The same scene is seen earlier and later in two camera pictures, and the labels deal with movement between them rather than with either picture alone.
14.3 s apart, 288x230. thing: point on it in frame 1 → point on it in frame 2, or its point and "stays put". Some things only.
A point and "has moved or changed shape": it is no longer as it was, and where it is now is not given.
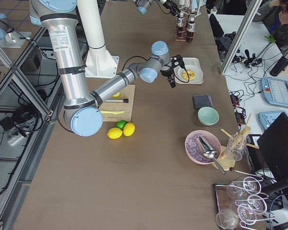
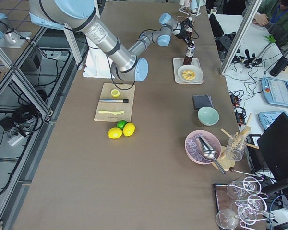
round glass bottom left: (227, 219) stays put
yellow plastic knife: (112, 111) stays put
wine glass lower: (246, 213) stays put
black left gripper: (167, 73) → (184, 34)
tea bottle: (190, 32) has moved or changed shape
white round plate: (195, 72) stays put
